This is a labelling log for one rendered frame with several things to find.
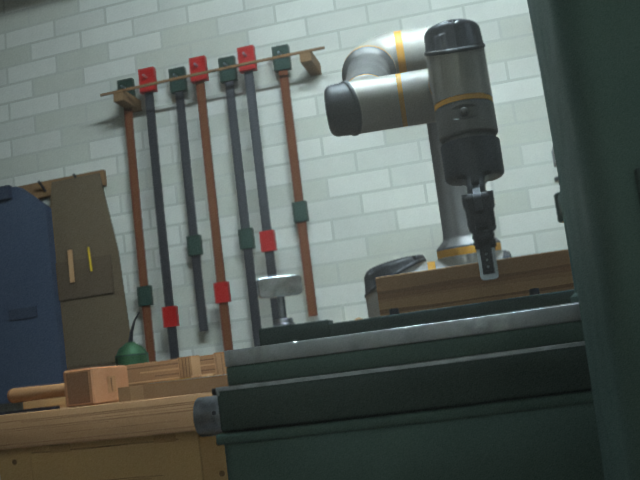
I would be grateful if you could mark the light wooden rail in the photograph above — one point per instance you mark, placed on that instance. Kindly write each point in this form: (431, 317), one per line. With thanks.
(175, 389)

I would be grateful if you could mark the dark grey round crank end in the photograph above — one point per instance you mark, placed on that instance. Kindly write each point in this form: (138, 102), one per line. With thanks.
(206, 415)

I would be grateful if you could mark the wooden wall clamp rack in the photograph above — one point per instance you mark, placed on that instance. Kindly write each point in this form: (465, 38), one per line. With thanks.
(210, 72)

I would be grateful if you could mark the yellow pencil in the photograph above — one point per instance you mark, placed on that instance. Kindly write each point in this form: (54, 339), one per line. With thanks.
(90, 259)

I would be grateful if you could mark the grey bar clamp red heads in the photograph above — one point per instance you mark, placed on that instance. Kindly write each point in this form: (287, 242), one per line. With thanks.
(159, 200)
(257, 165)

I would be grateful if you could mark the brown hanging apron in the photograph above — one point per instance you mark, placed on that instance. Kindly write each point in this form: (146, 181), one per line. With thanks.
(90, 320)

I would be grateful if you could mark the light wooden notched rack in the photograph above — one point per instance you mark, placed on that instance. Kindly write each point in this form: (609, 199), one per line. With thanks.
(175, 366)

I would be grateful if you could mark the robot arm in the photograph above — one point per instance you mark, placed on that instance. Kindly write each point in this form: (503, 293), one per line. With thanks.
(457, 80)

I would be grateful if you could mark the brown bar clamp green heads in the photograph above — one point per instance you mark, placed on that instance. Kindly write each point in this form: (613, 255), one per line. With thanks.
(295, 165)
(136, 200)

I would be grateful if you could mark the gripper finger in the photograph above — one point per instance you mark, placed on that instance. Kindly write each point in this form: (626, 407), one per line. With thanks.
(481, 220)

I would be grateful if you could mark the grey bar clamp green heads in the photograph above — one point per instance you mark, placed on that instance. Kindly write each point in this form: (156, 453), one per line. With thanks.
(189, 190)
(239, 190)

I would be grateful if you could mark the wooden workbench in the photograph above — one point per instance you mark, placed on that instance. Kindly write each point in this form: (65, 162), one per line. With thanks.
(100, 440)

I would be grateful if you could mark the blue hanging apron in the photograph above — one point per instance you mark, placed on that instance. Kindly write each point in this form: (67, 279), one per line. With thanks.
(27, 280)

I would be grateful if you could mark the brown bar clamp red heads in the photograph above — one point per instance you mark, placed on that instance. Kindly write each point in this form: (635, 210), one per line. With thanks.
(211, 190)

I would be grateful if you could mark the wooden mallet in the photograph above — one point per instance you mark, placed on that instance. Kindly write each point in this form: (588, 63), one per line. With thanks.
(92, 385)

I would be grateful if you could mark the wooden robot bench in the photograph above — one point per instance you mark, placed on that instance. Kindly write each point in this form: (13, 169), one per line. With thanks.
(450, 290)

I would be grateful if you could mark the wooden wall hook board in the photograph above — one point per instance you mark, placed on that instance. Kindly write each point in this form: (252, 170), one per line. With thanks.
(35, 189)

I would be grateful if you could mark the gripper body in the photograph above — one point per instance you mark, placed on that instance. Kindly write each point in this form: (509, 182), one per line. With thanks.
(472, 157)

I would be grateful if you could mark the light wooden ruler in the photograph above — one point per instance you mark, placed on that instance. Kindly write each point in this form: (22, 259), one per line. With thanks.
(71, 266)

